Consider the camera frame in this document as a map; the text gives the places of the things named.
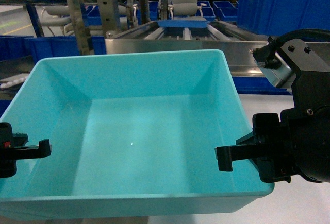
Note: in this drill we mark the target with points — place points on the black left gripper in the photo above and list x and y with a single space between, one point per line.
13 149

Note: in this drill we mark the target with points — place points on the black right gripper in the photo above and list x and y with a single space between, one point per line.
297 138

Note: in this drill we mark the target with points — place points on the teal plastic bin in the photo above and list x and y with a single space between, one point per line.
131 135

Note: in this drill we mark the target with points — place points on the steel roller conveyor shelf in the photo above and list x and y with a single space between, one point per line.
230 39

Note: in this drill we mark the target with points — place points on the large blue bin right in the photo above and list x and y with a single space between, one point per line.
277 17

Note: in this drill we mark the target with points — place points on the grey office chair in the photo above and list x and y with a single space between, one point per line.
186 10

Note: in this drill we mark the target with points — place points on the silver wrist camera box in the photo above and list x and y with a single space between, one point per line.
281 78

